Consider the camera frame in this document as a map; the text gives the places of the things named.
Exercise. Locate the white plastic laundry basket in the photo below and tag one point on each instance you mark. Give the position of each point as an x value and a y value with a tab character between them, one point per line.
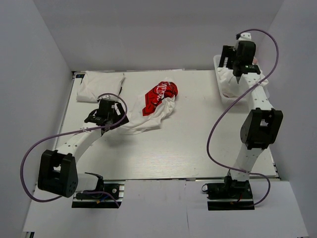
254	78

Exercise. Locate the folded white t-shirt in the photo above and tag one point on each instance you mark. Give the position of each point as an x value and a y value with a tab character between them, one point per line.
96	83

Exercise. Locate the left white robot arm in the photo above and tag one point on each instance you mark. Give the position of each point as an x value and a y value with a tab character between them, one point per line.
58	172

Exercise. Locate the crumpled white t-shirt in basket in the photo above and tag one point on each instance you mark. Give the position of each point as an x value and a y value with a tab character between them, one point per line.
229	87

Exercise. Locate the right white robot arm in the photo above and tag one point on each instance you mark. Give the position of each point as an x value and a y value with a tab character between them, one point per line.
262	124

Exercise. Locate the white Coca-Cola print t-shirt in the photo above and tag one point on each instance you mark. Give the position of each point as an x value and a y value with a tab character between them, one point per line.
151	108

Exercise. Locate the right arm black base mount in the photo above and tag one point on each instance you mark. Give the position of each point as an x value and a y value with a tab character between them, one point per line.
221	199

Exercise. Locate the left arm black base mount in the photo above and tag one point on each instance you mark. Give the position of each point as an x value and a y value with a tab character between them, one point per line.
110	197

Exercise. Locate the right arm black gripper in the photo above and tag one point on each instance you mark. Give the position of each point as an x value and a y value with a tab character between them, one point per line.
226	52

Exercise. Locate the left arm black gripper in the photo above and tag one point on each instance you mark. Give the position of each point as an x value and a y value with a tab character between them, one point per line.
121	117

